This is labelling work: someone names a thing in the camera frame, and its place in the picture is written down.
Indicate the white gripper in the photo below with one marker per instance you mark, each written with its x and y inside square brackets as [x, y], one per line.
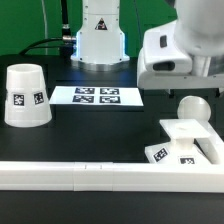
[162, 64]

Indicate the white lamp bulb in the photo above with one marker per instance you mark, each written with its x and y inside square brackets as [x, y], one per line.
[194, 107]

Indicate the white lamp base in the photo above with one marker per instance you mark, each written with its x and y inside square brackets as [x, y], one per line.
[180, 150]

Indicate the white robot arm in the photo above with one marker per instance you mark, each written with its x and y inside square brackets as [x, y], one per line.
[100, 43]

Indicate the white lamp shade cone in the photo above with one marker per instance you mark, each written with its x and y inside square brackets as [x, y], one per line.
[26, 103]

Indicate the white marker sheet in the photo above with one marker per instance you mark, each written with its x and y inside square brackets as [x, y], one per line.
[81, 95]

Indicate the white L-shaped fence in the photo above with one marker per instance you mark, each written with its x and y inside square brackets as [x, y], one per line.
[105, 176]

